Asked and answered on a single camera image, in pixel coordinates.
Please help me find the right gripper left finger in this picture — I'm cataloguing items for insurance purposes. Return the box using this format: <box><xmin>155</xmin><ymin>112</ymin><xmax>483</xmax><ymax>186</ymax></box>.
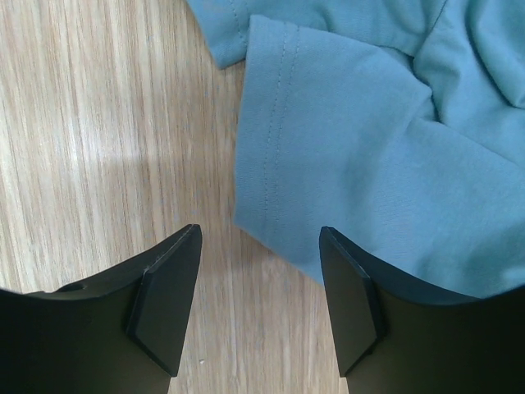
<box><xmin>1</xmin><ymin>225</ymin><xmax>202</xmax><ymax>393</ymax></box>

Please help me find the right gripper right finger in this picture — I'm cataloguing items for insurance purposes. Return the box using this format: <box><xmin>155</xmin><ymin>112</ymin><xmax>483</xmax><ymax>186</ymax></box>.
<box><xmin>319</xmin><ymin>227</ymin><xmax>524</xmax><ymax>393</ymax></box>

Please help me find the grey-blue t-shirt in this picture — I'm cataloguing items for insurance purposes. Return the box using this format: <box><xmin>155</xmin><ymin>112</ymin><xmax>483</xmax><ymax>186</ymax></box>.
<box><xmin>189</xmin><ymin>1</ymin><xmax>524</xmax><ymax>297</ymax></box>

